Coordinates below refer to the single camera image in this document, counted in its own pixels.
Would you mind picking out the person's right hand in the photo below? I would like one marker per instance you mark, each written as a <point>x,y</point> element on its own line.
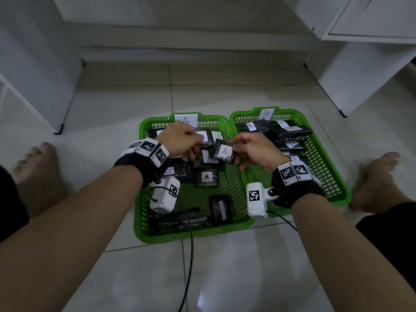
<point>260,149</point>

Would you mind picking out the person's left hand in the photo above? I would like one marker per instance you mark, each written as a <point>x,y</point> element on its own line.
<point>178,139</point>

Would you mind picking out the green plastic basket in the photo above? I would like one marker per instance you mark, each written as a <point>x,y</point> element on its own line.
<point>331,178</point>
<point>182,237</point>

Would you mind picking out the person's right forearm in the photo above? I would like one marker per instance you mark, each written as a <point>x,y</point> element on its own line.
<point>351,256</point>

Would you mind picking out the person's left forearm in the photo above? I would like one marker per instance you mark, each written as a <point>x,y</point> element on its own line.
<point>65,237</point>

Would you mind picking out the person's right foot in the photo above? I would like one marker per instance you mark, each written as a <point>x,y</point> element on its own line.
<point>377,178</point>

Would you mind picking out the person's right leg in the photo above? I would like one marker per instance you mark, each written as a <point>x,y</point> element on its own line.
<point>386,201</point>

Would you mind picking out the person's leg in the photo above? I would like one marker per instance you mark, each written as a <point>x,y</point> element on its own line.
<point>386,201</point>
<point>42,201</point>

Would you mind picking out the person's left leg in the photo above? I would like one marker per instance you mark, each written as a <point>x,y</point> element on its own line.
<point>42,201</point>

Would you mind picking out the black wristband with marker tags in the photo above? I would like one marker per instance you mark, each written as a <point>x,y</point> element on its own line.
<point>136,165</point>
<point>299,191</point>

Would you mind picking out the white desk cabinet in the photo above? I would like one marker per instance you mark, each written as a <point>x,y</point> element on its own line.
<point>357,71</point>

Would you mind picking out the white desk side panel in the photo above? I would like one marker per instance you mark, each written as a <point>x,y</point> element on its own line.
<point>35,68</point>

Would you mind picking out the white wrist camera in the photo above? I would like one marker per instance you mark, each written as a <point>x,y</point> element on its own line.
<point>256,207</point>
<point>164,199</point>

